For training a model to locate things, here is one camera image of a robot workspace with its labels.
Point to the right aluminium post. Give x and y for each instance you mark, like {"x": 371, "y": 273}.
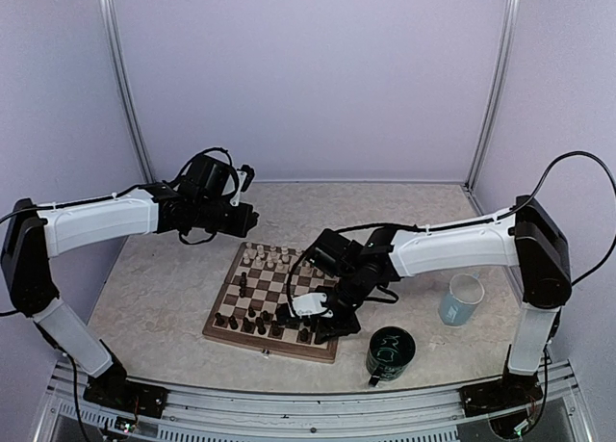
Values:
{"x": 487, "y": 125}

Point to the light blue mug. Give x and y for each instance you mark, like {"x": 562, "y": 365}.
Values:
{"x": 458, "y": 305}

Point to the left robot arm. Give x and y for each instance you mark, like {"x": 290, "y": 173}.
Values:
{"x": 57, "y": 256}

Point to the aluminium post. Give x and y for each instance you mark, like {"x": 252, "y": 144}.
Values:
{"x": 109, "y": 16}
{"x": 487, "y": 125}

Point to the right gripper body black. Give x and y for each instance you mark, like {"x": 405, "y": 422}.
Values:
{"x": 352, "y": 292}

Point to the dark pawn standing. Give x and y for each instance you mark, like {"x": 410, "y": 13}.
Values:
{"x": 262, "y": 322}

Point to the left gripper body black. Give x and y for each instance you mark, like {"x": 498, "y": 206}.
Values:
{"x": 209, "y": 217}

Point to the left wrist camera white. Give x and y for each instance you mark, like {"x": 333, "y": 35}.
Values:
{"x": 238, "y": 182}

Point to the dark knight back row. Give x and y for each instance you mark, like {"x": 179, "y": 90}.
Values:
{"x": 233, "y": 323}

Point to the dark back row piece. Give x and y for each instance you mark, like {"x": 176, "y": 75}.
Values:
{"x": 248, "y": 325}

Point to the dark king piece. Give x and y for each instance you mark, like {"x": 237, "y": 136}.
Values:
{"x": 243, "y": 285}

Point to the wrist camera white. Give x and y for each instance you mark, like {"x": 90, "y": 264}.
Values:
{"x": 238, "y": 182}
{"x": 310, "y": 305}

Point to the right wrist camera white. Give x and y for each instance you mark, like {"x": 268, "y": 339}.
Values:
{"x": 310, "y": 305}

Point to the dark green mug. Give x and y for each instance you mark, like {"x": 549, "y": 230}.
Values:
{"x": 391, "y": 349}

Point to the aluminium front rail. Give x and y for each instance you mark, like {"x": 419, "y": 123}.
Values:
{"x": 194, "y": 413}

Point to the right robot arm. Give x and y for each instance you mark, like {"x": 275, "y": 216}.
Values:
{"x": 523, "y": 237}

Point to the left aluminium post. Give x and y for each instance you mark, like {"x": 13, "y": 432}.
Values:
{"x": 109, "y": 16}

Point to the wooden chessboard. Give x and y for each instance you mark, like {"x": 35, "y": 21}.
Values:
{"x": 267, "y": 267}

